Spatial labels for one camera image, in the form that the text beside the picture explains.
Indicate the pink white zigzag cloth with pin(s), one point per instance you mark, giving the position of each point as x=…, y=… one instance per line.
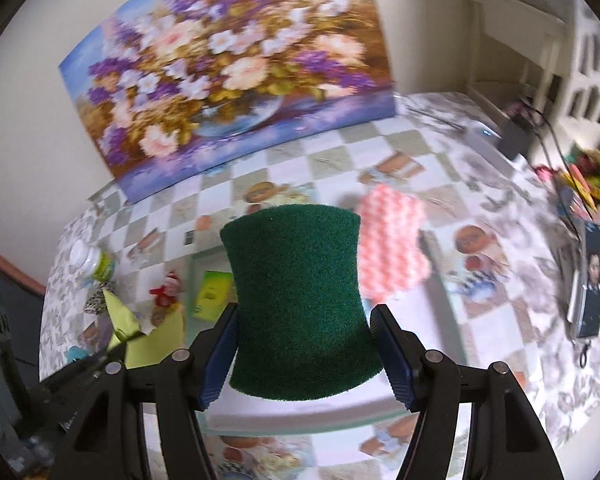
x=390, y=240

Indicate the flower painting canvas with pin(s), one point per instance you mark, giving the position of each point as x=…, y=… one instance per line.
x=220, y=70

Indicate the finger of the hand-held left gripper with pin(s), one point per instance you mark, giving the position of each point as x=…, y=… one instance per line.
x=82, y=367

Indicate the black white spotted cloth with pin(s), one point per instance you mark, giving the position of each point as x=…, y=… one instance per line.
x=97, y=300

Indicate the pile of colourful trinkets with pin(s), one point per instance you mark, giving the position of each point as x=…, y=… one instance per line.
x=580, y=180

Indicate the red-brown board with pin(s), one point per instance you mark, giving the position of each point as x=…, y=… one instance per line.
x=10, y=265

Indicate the small red plush toy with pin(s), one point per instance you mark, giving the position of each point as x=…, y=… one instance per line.
x=165, y=290

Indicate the dark cabinet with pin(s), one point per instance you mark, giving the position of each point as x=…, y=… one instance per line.
x=5, y=350

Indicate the green and yellow sponge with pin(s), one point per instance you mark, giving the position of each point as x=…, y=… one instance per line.
x=300, y=300

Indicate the white box tray teal rim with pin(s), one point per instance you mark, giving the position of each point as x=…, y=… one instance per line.
x=430, y=340

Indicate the grey floral tablecloth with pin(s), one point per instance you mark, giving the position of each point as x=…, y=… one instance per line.
x=530, y=270

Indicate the white pill bottle green label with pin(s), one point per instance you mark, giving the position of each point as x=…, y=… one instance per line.
x=92, y=262

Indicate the yellow-green cloth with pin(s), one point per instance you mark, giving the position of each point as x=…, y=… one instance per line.
x=155, y=332

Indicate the photo card holder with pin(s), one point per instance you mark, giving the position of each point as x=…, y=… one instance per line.
x=590, y=280

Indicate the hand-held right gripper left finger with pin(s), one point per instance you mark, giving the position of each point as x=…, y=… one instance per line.
x=215, y=365

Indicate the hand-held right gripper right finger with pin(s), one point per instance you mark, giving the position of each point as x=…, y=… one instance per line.
x=397, y=365

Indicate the black power adapter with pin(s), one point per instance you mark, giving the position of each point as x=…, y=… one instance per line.
x=515, y=137

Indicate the green tissue pack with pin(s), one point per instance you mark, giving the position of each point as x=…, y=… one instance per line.
x=211, y=296

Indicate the white shelf unit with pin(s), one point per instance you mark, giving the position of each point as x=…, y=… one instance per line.
x=540, y=25

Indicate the teal fabric box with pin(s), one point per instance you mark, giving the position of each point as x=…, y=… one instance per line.
x=82, y=355

